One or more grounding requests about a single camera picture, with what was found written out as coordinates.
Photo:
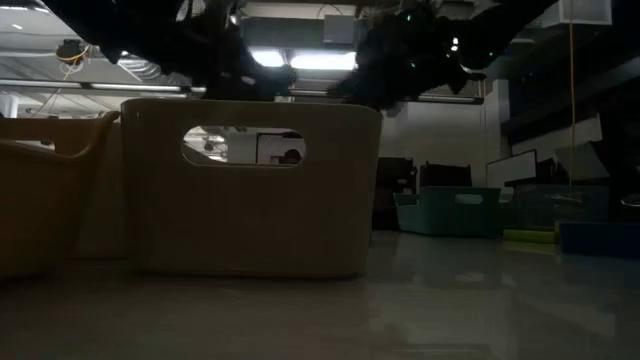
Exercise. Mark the lime block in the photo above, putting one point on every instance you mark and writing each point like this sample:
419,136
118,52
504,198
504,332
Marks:
530,236

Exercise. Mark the grey ceiling box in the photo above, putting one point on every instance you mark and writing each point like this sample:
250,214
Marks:
339,29

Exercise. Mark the black cabinet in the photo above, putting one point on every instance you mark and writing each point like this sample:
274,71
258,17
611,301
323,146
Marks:
395,180
445,175

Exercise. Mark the teal plastic bin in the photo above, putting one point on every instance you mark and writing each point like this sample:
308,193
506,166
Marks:
450,212

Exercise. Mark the ceiling light panel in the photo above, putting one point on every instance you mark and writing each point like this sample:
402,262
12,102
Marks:
322,61
267,57

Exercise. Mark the white board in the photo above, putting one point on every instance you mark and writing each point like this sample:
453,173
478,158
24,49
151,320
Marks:
512,167

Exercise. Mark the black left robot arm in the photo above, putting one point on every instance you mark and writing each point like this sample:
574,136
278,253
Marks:
125,25

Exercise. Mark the horizontal metal rail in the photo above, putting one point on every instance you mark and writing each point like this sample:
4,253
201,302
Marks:
150,87

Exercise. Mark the blue block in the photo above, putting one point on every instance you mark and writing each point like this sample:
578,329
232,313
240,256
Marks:
600,240

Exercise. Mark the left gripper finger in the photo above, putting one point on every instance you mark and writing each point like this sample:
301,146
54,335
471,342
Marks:
277,82

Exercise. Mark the grey plastic bin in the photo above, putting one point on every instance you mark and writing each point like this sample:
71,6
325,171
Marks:
250,220

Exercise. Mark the white plastic bin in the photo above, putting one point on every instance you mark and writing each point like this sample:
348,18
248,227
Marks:
100,200

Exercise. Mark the orange plastic bin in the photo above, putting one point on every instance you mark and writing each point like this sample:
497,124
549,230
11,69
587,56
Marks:
40,210

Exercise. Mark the person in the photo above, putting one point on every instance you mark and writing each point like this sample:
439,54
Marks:
291,156

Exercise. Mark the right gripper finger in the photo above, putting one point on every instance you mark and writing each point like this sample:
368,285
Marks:
467,80
362,92

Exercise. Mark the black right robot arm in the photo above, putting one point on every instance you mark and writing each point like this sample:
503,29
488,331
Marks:
510,25

